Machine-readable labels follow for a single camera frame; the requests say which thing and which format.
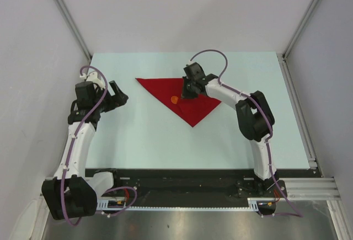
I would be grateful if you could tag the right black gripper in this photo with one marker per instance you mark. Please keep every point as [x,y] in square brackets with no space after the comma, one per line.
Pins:
[185,94]

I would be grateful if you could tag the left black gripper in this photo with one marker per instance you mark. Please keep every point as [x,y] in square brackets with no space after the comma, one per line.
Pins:
[116,100]

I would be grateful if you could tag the orange plastic spoon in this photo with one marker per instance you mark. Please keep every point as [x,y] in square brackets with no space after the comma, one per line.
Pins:
[176,104]

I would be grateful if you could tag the red cloth napkin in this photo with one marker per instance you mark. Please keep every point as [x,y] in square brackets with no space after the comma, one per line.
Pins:
[194,110]

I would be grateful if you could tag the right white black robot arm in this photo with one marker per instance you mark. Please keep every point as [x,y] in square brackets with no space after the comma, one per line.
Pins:
[254,116]

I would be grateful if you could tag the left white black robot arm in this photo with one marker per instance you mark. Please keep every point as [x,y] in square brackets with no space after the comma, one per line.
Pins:
[68,194]

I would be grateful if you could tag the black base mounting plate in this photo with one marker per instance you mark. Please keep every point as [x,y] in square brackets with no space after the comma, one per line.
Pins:
[191,188]

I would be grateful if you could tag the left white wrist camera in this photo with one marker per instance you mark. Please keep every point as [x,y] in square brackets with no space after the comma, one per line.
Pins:
[94,77]

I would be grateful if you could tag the right side aluminium rail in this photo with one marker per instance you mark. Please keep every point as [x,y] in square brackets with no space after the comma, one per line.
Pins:
[303,129]

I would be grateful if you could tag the aluminium rail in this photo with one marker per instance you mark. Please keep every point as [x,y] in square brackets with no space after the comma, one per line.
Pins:
[303,129]
[290,187]

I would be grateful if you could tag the left aluminium frame post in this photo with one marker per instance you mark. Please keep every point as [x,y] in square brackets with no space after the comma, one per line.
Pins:
[64,11]

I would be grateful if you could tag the aluminium frame post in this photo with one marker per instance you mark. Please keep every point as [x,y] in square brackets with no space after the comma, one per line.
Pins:
[300,28]
[64,11]

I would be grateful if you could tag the right aluminium frame post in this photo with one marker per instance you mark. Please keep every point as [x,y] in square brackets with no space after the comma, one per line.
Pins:
[300,28]

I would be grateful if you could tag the white slotted cable duct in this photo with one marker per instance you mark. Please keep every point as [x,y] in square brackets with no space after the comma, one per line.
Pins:
[250,205]

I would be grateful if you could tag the front aluminium rail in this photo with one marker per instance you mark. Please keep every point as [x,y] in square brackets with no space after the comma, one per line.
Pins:
[290,187]

